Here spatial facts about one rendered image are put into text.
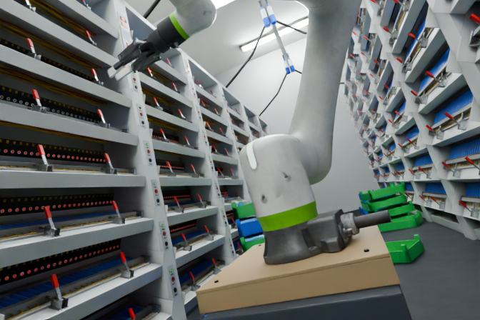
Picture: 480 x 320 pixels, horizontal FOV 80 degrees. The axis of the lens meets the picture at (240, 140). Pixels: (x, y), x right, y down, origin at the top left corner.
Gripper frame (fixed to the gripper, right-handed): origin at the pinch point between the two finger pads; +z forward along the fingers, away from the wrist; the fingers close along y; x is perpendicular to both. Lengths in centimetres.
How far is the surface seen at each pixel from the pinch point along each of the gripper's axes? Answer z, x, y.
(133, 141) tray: 22.4, -11.5, 26.6
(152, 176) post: 25, -28, 34
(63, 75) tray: 17.7, 8.0, -5.4
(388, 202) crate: -71, -99, 185
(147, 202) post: 29, -38, 30
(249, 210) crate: -4, -60, 51
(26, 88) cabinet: 36.1, 14.9, -4.8
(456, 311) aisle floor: -55, -114, 28
